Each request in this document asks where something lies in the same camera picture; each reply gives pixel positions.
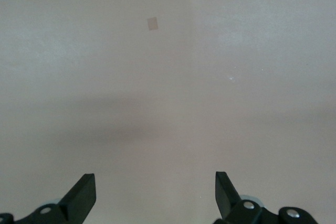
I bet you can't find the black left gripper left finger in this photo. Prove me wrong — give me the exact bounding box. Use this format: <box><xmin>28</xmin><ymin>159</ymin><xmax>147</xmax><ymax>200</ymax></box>
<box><xmin>0</xmin><ymin>173</ymin><xmax>97</xmax><ymax>224</ymax></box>

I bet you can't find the small brown tape patch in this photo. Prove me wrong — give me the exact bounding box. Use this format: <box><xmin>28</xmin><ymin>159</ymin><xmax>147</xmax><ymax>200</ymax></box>
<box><xmin>146</xmin><ymin>16</ymin><xmax>160</xmax><ymax>31</ymax></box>

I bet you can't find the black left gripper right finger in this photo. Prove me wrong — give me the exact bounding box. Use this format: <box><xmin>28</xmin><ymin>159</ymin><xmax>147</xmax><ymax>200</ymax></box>
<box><xmin>214</xmin><ymin>171</ymin><xmax>321</xmax><ymax>224</ymax></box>

